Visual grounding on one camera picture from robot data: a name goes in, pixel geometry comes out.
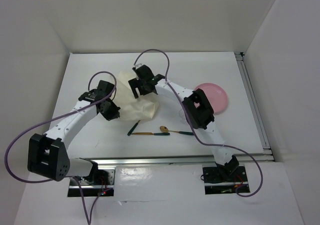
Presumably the gold knife green handle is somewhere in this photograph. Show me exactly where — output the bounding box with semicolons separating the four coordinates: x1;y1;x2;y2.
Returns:
132;132;171;136

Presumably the clear drinking glass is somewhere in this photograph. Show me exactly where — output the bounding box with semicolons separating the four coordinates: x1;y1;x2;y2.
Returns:
178;109;188;124

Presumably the gold spoon green handle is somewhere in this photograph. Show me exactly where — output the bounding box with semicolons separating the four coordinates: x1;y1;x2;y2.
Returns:
159;125;194;136

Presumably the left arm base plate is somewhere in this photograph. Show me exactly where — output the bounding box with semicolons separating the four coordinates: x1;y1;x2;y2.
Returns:
67;168;116;198

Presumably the gold fork green handle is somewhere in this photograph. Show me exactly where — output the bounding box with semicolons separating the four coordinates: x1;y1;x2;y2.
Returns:
127;120;140;136

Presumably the cream cloth napkin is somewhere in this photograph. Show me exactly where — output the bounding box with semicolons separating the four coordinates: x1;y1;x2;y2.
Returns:
113;71;160;121

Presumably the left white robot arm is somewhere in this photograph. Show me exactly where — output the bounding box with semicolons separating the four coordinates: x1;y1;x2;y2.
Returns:
27;80;120;185

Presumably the aluminium right side rail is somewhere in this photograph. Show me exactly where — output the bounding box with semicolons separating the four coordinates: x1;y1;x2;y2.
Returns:
234;52;273;156

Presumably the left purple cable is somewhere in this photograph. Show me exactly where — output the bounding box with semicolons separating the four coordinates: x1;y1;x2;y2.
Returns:
4;70;118;225

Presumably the aluminium rail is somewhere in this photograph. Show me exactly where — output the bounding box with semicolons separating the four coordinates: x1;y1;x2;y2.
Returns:
89;149;275;166
234;52;273;156

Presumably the aluminium front rail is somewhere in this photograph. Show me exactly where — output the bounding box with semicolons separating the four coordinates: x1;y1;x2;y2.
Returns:
89;149;275;166

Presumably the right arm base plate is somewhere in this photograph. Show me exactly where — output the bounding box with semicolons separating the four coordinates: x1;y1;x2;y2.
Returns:
200;166;251;195

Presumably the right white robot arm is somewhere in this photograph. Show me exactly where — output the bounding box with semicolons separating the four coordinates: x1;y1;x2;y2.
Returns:
128;64;239;181

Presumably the pink plate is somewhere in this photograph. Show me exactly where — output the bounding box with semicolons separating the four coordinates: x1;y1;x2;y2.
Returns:
195;83;229;115

